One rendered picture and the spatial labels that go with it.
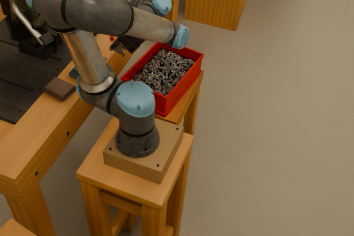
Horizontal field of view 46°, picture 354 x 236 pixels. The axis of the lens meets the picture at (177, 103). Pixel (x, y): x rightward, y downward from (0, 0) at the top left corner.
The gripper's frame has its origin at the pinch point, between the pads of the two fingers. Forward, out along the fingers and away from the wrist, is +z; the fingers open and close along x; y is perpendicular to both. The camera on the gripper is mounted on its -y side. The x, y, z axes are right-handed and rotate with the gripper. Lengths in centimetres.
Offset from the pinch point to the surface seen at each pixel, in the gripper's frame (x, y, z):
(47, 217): -53, 25, 42
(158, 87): -1.8, 24.4, -2.6
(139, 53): 108, 26, 104
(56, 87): -22.4, -5.7, 12.6
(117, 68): 9.7, 9.4, 18.3
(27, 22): -4.1, -30.5, 17.6
